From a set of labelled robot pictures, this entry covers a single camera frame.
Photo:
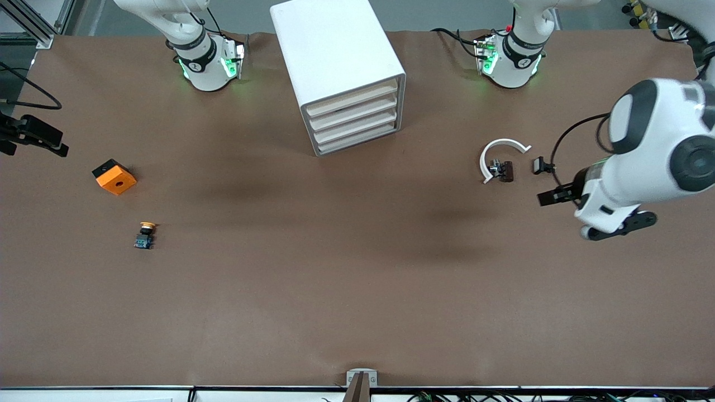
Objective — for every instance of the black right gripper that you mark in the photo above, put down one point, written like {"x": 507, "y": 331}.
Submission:
{"x": 17, "y": 130}

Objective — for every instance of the small black clip part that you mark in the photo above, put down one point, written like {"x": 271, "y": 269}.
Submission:
{"x": 540, "y": 165}

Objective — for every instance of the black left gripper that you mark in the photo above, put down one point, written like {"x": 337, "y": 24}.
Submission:
{"x": 576, "y": 181}

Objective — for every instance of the orange button box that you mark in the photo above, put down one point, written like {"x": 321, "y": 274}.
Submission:
{"x": 115, "y": 180}

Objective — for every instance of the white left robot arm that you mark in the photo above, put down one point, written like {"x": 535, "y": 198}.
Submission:
{"x": 648, "y": 145}

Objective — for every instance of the black yellow clamp fixture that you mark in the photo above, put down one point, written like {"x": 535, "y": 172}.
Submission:
{"x": 639, "y": 12}

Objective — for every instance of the aluminium frame profile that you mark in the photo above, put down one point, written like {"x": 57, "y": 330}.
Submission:
{"x": 33, "y": 22}

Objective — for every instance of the grey metal table bracket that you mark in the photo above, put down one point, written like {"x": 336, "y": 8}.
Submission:
{"x": 361, "y": 377}

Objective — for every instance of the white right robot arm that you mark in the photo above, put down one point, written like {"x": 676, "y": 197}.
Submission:
{"x": 204, "y": 67}

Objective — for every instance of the yellow push button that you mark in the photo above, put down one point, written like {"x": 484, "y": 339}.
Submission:
{"x": 145, "y": 237}

